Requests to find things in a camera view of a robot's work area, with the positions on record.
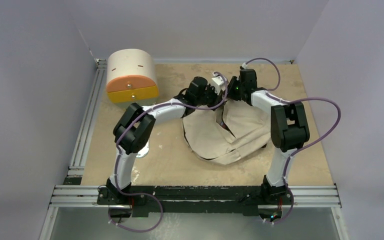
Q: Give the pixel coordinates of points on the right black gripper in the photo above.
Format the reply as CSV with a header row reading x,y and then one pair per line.
x,y
230,94

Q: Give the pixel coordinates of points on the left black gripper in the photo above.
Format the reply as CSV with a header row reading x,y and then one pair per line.
x,y
217,99

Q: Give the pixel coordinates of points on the beige canvas student backpack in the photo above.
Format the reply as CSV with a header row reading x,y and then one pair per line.
x,y
228,134

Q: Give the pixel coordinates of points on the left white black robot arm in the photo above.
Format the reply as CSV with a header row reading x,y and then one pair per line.
x,y
133,130

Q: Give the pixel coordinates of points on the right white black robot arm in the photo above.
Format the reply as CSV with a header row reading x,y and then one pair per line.
x,y
289,129

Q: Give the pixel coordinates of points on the blister pack with blue scissors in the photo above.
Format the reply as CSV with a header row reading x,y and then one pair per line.
x,y
144,151

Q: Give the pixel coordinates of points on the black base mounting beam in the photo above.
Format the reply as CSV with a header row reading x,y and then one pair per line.
x,y
248,200

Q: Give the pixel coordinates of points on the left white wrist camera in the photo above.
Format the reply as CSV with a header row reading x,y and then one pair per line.
x,y
219,82

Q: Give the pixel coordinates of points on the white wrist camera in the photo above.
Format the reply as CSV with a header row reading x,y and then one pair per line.
x,y
219,82
244,66

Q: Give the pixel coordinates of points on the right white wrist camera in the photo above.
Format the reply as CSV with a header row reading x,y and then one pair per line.
x,y
244,66

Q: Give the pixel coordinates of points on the aluminium frame rails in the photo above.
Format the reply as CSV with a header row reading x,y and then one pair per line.
x,y
74,214

